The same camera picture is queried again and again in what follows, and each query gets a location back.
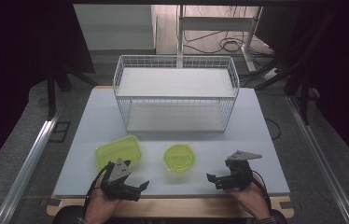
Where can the round green plastic container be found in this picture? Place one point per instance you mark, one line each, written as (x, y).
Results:
(178, 157)

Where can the person's right hand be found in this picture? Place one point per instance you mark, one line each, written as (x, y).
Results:
(253, 199)

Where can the black metal stand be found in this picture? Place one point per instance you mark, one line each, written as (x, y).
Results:
(51, 93)
(303, 93)

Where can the silver metal rail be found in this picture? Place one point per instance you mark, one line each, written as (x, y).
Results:
(26, 168)
(322, 161)

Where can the black floor socket frame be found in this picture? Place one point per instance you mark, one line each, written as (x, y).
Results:
(60, 132)

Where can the white metal desk frame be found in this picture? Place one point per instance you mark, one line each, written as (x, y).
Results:
(216, 24)

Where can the rectangular green plastic container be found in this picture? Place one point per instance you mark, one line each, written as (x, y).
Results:
(118, 151)

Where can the person's left hand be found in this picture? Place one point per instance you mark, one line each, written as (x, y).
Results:
(98, 207)

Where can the black tape strip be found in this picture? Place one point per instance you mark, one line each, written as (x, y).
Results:
(53, 202)
(286, 205)

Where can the white power strip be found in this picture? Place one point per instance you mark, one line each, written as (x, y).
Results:
(270, 74)

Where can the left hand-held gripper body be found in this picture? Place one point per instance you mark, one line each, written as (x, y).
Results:
(118, 172)

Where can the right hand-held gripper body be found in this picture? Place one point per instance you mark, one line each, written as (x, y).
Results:
(239, 169)

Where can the white foam board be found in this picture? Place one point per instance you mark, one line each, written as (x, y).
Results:
(101, 124)

